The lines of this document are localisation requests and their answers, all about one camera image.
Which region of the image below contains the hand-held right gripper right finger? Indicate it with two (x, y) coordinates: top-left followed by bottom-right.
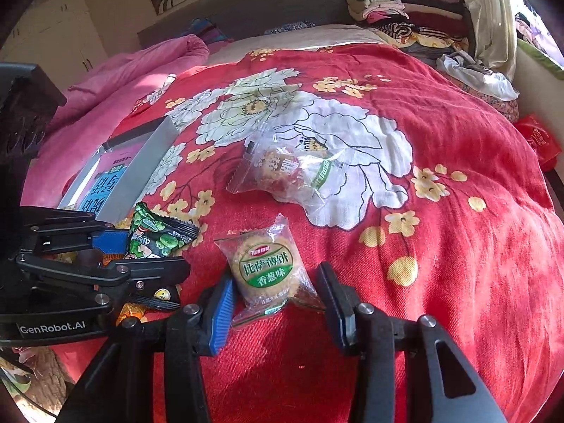
(316, 262), (507, 423)

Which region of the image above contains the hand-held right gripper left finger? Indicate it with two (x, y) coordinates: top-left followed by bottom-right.
(57, 273), (234, 423)

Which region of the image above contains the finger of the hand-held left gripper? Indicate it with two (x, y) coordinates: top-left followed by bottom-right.
(20, 205), (133, 252)
(15, 251), (191, 313)

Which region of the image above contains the green pea snack packet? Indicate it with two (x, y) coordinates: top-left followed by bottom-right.
(125, 202), (200, 311)

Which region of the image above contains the clear packet green label biscuit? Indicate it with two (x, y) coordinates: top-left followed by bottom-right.
(214, 214), (327, 329)

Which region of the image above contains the orange snack packet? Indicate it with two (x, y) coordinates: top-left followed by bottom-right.
(99, 251), (148, 324)

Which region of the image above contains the pink and blue book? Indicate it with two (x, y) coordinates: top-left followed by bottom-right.
(77, 139), (148, 214)

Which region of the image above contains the brown plush blanket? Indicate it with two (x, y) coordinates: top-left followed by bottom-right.
(0, 344), (67, 410)

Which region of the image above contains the red floral blanket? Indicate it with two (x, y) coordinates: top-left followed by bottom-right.
(22, 48), (564, 423)

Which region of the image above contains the clear packet round pastry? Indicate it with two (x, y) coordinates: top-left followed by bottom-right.
(227, 130), (347, 212)

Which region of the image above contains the pink fleece blanket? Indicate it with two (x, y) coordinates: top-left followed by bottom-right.
(33, 34), (210, 195)

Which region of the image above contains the white wardrobe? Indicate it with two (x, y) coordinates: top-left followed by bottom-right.
(0, 0), (111, 80)

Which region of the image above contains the blue purple cloth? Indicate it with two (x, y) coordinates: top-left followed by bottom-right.
(189, 18), (234, 45)

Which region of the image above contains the red plastic bag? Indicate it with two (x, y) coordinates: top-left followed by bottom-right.
(513, 114), (562, 172)

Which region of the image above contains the white crumpled cloth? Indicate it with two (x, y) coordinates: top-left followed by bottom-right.
(436, 50), (521, 102)

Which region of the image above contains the beige bed sheet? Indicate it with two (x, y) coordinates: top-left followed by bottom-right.
(207, 24), (388, 67)

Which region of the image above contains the patterned pillow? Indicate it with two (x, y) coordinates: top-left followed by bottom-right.
(263, 20), (315, 36)

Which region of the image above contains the grey bed headboard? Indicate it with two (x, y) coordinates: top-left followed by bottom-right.
(137, 0), (353, 49)

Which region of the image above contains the pile of folded clothes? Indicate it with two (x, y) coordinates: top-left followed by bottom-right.
(346, 0), (474, 49)

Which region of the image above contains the cream curtain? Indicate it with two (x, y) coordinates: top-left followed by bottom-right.
(456, 0), (518, 82)

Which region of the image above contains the green sill cloth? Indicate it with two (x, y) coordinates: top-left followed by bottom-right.
(515, 37), (564, 73)

